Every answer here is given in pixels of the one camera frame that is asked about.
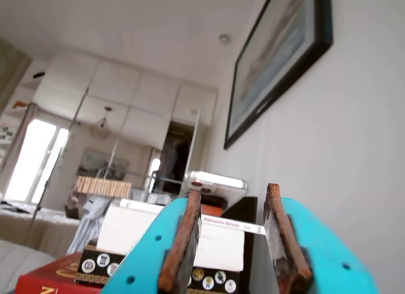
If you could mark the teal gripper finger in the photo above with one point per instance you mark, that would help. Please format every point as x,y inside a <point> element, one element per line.
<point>148,259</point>
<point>326,265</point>

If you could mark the black box with medallions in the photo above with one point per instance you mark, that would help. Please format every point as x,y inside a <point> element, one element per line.
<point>95,268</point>

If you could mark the striped grey white cloth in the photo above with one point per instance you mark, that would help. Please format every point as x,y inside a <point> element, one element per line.
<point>91,224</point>

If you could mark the orange book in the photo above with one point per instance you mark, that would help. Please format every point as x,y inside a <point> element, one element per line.
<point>212,210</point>

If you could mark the thin white Baricco book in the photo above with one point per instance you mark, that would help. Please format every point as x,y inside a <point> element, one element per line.
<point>250,228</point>

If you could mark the wooden slatted rack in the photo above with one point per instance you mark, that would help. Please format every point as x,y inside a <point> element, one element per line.
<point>104,187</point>

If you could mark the black upright box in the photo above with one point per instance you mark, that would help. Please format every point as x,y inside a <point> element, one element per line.
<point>246,218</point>

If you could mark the red hardcover book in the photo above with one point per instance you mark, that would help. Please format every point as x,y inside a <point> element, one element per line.
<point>47,278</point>

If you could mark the white smartphone clear case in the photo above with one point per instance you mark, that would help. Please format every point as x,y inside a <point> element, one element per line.
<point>218,181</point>

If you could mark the white cushion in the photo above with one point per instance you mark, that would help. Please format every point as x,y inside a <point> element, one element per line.
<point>19,268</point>

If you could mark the white mirrored wardrobe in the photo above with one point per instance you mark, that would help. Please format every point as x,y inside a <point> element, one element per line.
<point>152,95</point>

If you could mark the white ceiling smoke detector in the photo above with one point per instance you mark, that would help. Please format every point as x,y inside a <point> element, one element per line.
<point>224,38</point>

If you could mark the black framed wall picture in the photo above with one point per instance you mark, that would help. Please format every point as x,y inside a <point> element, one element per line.
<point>278,63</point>

